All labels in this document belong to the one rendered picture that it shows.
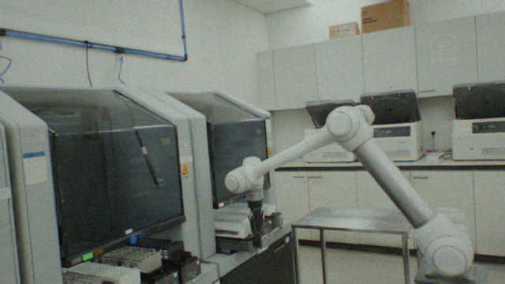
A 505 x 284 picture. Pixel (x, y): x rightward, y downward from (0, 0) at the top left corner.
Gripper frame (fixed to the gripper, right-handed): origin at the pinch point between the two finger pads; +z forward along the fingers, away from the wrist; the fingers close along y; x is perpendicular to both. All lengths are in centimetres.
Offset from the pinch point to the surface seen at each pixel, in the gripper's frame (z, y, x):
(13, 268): -22, 109, -20
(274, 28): -171, -292, -121
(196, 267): 2.5, 37.0, -11.0
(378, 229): -2, -26, 54
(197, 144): -50, 17, -20
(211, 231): -6.0, 11.6, -20.0
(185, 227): -13.1, 30.8, -20.0
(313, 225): -1.9, -25.0, 20.2
